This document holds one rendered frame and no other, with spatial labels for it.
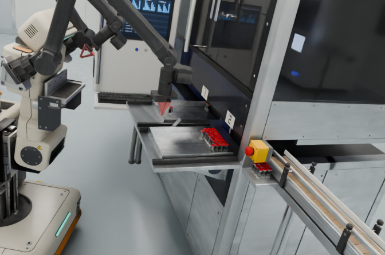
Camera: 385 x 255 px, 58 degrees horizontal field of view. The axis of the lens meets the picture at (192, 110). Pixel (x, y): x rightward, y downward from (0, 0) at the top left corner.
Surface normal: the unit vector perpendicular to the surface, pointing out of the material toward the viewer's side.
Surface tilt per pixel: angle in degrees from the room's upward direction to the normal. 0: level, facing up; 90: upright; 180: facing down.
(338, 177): 90
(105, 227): 0
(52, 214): 0
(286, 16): 90
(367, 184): 90
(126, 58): 90
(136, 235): 0
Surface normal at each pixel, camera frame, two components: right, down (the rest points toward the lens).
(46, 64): 0.04, 0.54
